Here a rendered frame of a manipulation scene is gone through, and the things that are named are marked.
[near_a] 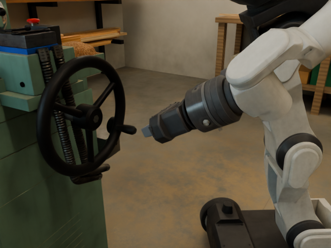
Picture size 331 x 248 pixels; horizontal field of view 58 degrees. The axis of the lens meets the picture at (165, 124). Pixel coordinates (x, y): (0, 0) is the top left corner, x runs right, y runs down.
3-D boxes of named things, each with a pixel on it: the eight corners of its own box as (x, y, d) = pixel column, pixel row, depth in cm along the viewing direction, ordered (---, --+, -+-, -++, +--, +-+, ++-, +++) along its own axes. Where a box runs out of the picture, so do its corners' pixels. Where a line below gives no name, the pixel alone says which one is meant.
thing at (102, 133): (108, 160, 106) (106, 139, 103) (81, 152, 112) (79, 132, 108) (121, 149, 113) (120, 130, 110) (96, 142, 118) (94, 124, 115)
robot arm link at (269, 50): (260, 119, 50) (331, 65, 47) (234, 88, 45) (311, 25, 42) (243, 99, 55) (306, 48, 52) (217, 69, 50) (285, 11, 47)
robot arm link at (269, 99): (234, 139, 56) (296, 120, 49) (201, 108, 50) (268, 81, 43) (232, 94, 62) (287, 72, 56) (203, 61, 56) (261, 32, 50)
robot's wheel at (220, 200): (191, 221, 147) (226, 234, 152) (193, 228, 143) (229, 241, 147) (212, 190, 141) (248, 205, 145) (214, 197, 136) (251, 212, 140)
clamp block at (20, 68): (32, 97, 67) (25, 56, 63) (-7, 89, 72) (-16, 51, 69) (79, 81, 79) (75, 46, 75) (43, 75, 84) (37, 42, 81)
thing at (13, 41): (27, 54, 65) (22, 28, 62) (-6, 50, 69) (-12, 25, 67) (71, 46, 75) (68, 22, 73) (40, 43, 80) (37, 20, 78)
